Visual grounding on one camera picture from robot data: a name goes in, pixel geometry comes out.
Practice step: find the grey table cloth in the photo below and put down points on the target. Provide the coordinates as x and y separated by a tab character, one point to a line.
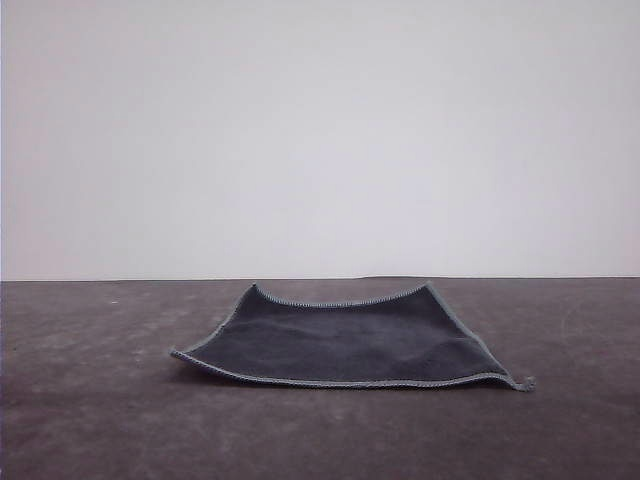
100	425

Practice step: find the purple towel with grey hem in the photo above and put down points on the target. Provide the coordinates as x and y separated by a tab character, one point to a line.
345	345

